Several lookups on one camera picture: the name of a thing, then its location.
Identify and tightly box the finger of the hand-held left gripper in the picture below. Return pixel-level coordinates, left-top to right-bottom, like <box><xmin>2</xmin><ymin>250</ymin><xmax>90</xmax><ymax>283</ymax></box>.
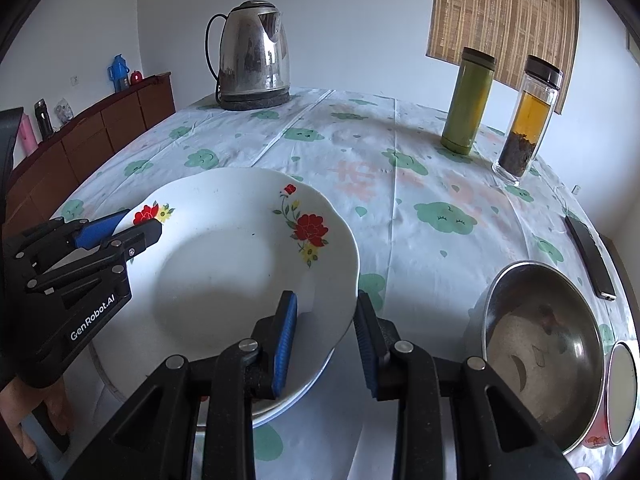
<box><xmin>27</xmin><ymin>220</ymin><xmax>163</xmax><ymax>294</ymax></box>
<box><xmin>5</xmin><ymin>209</ymin><xmax>132</xmax><ymax>267</ymax></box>

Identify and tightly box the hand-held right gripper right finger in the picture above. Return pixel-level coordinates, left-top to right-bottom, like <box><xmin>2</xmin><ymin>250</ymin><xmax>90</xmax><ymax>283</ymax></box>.
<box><xmin>354</xmin><ymin>290</ymin><xmax>583</xmax><ymax>480</ymax></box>

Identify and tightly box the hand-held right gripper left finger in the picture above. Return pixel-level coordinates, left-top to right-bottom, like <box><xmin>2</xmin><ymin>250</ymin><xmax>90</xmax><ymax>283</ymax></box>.
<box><xmin>62</xmin><ymin>290</ymin><xmax>299</xmax><ymax>480</ymax></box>

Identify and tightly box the white plate with red flowers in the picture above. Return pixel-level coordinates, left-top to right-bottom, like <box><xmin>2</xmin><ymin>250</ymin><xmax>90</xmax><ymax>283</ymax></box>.
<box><xmin>100</xmin><ymin>167</ymin><xmax>361</xmax><ymax>413</ymax></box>

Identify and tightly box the stainless steel bowl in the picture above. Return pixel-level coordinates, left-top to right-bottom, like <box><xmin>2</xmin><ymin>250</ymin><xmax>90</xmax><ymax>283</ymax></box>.
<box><xmin>480</xmin><ymin>260</ymin><xmax>606</xmax><ymax>456</ymax></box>

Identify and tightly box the white enamel bowl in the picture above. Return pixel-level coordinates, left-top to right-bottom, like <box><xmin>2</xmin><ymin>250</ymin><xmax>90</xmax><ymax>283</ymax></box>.
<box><xmin>605</xmin><ymin>341</ymin><xmax>638</xmax><ymax>447</ymax></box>

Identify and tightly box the person's left hand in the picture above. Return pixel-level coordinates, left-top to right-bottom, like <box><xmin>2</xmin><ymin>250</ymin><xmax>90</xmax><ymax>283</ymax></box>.
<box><xmin>0</xmin><ymin>375</ymin><xmax>73</xmax><ymax>461</ymax></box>

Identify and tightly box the brown wooden cabinet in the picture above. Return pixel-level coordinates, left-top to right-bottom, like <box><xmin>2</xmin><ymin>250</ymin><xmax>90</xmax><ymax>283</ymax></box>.
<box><xmin>0</xmin><ymin>73</ymin><xmax>177</xmax><ymax>241</ymax></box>

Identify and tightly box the pink thermos flask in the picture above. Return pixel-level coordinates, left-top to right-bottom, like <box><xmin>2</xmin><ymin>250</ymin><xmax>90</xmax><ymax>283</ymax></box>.
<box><xmin>17</xmin><ymin>112</ymin><xmax>38</xmax><ymax>153</ymax></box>

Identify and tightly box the black drink bottle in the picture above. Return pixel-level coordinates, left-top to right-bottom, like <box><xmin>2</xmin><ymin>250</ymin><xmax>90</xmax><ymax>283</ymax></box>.
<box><xmin>34</xmin><ymin>99</ymin><xmax>55</xmax><ymax>140</ymax></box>

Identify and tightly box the blue thermos flask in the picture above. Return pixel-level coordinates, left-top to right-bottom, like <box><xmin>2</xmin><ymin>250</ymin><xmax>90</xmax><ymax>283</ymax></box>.
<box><xmin>108</xmin><ymin>54</ymin><xmax>131</xmax><ymax>93</ymax></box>

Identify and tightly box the cloud print tablecloth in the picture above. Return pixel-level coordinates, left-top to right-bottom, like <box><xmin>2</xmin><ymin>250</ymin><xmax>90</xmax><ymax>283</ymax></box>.
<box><xmin>50</xmin><ymin>86</ymin><xmax>638</xmax><ymax>480</ymax></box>

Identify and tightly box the black kettle base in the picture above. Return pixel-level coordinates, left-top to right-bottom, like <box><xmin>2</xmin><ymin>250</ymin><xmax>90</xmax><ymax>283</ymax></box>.
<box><xmin>217</xmin><ymin>87</ymin><xmax>292</xmax><ymax>111</ymax></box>

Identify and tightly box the stainless steel electric kettle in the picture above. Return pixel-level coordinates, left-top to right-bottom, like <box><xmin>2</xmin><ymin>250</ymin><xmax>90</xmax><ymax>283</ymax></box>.
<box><xmin>205</xmin><ymin>0</ymin><xmax>292</xmax><ymax>103</ymax></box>

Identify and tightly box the black phone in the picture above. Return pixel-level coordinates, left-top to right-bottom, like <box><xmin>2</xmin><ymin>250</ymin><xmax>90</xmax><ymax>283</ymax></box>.
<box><xmin>565</xmin><ymin>215</ymin><xmax>617</xmax><ymax>302</ymax></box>

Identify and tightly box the green thermos bottle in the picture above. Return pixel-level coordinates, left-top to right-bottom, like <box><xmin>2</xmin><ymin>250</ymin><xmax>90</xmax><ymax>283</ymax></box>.
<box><xmin>440</xmin><ymin>46</ymin><xmax>497</xmax><ymax>156</ymax></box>

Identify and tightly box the glass tea bottle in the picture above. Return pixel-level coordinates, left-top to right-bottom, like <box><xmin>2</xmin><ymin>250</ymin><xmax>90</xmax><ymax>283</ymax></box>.
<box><xmin>492</xmin><ymin>55</ymin><xmax>564</xmax><ymax>186</ymax></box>

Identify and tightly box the bamboo window blind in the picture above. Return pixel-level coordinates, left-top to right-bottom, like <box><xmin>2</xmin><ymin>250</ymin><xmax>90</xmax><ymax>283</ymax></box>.
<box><xmin>425</xmin><ymin>0</ymin><xmax>581</xmax><ymax>115</ymax></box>

